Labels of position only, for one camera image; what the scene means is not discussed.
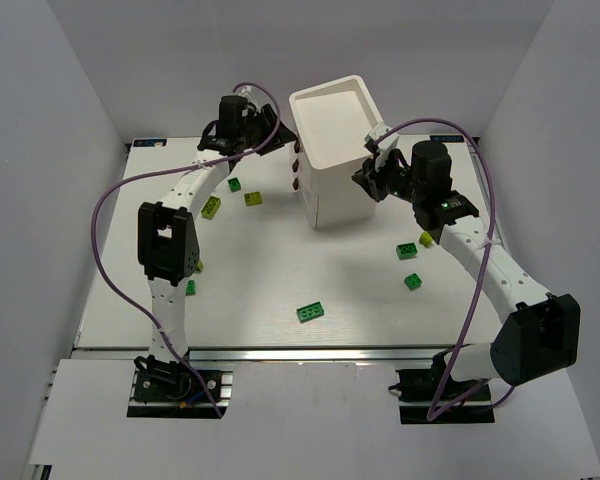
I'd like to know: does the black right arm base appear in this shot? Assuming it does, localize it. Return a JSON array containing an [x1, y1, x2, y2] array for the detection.
[[388, 369, 495, 425]]

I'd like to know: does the lime 2x2 lego brick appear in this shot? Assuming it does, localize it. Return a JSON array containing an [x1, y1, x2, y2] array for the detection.
[[244, 191, 262, 207]]

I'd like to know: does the green 2x4 lego brick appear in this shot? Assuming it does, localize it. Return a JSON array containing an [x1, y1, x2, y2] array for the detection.
[[296, 302, 325, 323]]

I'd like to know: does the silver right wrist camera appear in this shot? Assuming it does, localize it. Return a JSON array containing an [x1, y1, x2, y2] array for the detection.
[[364, 122, 399, 155]]

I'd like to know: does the blue right corner label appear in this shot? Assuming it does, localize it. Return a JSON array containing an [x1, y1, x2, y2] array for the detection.
[[429, 135, 466, 143]]

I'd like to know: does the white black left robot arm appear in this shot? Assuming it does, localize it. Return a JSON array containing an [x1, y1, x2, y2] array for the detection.
[[138, 85, 297, 363]]

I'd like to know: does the aluminium table frame rail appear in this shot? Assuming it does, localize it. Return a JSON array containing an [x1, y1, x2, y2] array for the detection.
[[467, 137, 549, 364]]

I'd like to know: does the blue left corner label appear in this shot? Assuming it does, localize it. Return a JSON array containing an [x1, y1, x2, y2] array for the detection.
[[132, 138, 167, 148]]

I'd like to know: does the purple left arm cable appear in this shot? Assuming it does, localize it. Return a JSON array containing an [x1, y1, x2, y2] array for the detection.
[[90, 82, 284, 419]]

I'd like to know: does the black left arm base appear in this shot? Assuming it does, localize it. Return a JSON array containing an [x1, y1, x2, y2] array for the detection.
[[127, 355, 231, 420]]

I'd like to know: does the white drawer cabinet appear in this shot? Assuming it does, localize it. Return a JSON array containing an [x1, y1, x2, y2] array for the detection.
[[289, 75, 382, 229]]

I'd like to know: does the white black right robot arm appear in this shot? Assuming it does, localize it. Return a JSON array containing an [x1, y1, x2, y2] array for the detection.
[[352, 141, 581, 386]]

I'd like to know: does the dark green 2x2 lego brick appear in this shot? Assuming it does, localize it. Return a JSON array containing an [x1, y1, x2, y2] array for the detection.
[[227, 178, 241, 193]]

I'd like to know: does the blue corner label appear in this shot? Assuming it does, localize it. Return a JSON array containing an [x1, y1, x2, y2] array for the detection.
[[429, 135, 466, 143], [132, 138, 167, 148]]

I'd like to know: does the lime 2x4 lego brick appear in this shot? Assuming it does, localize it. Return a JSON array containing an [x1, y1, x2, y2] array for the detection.
[[200, 196, 221, 220]]

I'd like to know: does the green 2x3 lego brick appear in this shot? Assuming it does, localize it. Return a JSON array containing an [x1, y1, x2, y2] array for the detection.
[[185, 280, 196, 296], [396, 242, 418, 260]]

